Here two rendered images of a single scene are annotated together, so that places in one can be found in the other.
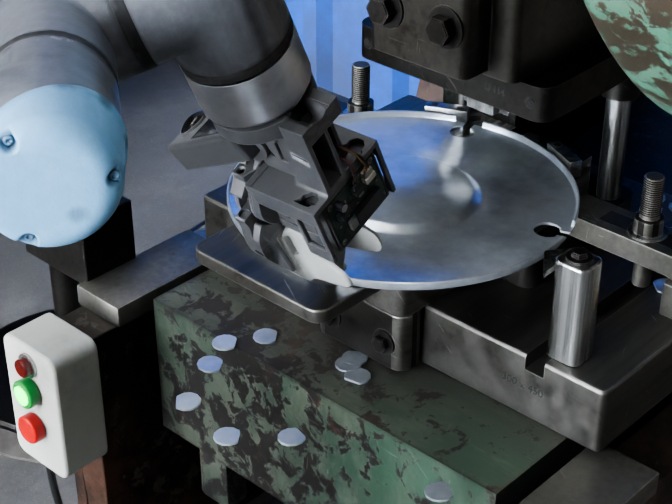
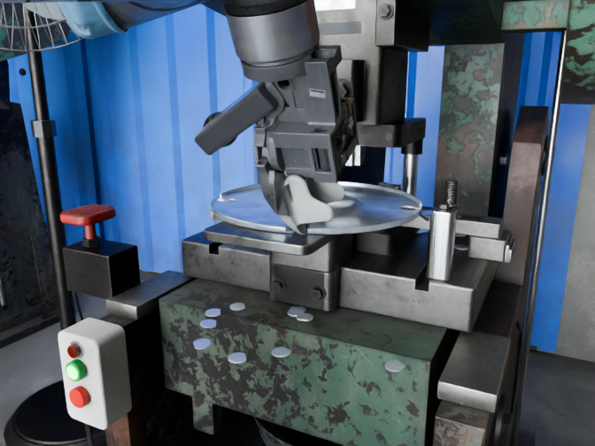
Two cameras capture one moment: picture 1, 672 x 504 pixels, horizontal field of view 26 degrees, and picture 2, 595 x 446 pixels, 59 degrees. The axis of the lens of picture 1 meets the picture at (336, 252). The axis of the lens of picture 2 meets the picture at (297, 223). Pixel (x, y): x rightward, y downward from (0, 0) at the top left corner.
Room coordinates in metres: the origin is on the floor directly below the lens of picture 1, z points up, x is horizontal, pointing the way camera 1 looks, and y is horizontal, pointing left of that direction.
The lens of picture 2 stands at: (0.37, 0.17, 0.95)
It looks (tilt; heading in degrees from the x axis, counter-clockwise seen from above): 15 degrees down; 344
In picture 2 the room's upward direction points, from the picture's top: straight up
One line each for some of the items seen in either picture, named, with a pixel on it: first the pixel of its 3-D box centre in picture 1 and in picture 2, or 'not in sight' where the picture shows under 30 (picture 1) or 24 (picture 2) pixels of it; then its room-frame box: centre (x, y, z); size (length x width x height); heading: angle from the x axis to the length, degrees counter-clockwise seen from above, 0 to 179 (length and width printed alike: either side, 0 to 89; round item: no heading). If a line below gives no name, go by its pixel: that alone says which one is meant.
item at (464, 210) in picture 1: (402, 191); (315, 203); (1.05, -0.05, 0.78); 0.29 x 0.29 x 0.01
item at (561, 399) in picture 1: (488, 246); (347, 251); (1.14, -0.14, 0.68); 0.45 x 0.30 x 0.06; 47
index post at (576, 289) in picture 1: (574, 303); (441, 241); (0.93, -0.18, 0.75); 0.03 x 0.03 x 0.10; 47
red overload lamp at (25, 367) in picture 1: (24, 367); (74, 350); (1.05, 0.28, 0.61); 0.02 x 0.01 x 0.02; 47
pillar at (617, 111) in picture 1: (616, 124); (410, 172); (1.13, -0.24, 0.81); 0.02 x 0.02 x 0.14
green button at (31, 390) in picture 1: (26, 392); (76, 370); (1.05, 0.28, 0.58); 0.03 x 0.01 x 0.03; 47
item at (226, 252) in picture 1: (361, 282); (300, 257); (1.01, -0.02, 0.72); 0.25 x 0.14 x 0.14; 137
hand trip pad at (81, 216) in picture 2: not in sight; (90, 233); (1.20, 0.26, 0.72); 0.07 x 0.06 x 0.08; 137
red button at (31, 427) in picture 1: (31, 428); (79, 396); (1.05, 0.28, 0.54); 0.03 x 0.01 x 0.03; 47
